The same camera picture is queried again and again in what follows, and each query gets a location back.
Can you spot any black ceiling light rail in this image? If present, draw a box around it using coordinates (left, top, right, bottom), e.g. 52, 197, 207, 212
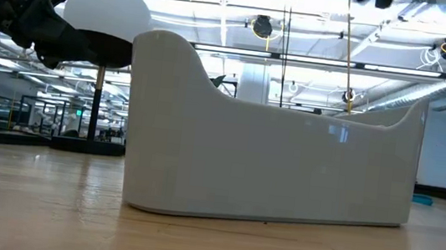
191, 42, 446, 80

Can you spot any small teal rubber band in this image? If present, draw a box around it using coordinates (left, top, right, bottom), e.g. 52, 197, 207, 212
411, 193, 436, 207

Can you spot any black hanging cable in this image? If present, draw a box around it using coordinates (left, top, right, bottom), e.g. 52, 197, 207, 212
271, 0, 295, 107

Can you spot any black metal frame workcell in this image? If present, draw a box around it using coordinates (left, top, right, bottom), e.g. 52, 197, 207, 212
15, 94, 86, 139

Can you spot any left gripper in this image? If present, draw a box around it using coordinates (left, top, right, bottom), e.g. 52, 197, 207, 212
0, 0, 109, 75

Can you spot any yellow hanging cable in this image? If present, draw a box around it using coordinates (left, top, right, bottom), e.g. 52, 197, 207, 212
335, 0, 365, 114

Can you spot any white globe table lamp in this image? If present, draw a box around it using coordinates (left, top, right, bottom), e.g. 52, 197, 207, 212
47, 0, 156, 161

